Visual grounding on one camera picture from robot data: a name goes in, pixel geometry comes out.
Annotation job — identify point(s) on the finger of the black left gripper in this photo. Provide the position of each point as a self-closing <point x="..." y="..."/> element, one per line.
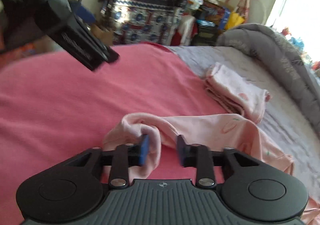
<point x="74" y="37"/>

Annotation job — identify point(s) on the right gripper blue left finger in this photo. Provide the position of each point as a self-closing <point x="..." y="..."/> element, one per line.
<point x="125" y="156"/>

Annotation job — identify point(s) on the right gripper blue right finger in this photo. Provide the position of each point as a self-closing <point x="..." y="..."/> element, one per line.
<point x="200" y="158"/>

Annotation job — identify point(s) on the pink strawberry print shirt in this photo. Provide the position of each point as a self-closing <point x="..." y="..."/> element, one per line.
<point x="214" y="131"/>

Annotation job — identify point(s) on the pink strawberry pants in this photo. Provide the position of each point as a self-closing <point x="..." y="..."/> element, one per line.
<point x="235" y="94"/>

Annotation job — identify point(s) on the blue patterned storage bag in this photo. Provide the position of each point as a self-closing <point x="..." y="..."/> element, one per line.
<point x="135" y="21"/>

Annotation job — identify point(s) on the pink red towel blanket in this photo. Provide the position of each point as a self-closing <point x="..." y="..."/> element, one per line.
<point x="53" y="107"/>

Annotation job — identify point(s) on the lilac butterfly bed sheet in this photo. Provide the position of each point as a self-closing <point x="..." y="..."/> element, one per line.
<point x="282" y="121"/>

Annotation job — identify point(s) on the grey quilted comforter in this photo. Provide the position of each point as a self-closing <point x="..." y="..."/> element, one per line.
<point x="282" y="60"/>

